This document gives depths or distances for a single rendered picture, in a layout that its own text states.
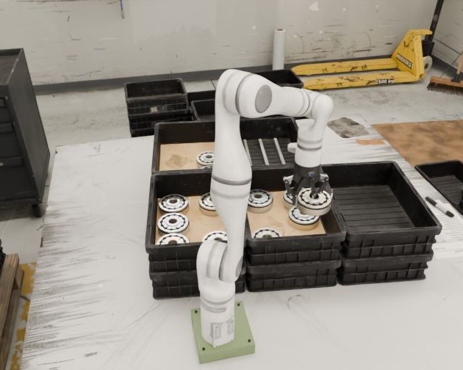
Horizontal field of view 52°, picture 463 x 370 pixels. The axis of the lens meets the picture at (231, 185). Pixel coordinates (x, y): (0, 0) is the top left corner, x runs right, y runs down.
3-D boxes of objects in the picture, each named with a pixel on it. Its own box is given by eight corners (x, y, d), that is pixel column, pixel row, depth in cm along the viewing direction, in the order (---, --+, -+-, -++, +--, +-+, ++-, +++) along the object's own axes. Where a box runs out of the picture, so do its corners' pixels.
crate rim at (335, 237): (347, 241, 142) (347, 235, 141) (248, 247, 140) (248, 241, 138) (314, 169, 175) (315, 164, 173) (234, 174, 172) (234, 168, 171)
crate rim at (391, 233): (442, 234, 144) (444, 228, 143) (347, 241, 142) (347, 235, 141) (393, 165, 177) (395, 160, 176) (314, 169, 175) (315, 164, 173)
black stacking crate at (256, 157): (311, 190, 180) (314, 165, 174) (234, 195, 178) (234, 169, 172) (291, 140, 213) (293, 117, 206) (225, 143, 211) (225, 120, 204)
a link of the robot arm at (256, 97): (318, 88, 115) (289, 81, 119) (257, 74, 93) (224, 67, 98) (308, 125, 117) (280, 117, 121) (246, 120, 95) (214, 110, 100)
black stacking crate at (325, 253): (342, 264, 147) (347, 236, 141) (248, 271, 145) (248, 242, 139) (312, 191, 180) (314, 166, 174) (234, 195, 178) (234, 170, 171)
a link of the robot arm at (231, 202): (245, 189, 104) (205, 180, 106) (232, 292, 114) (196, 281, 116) (257, 175, 112) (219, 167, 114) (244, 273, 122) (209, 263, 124)
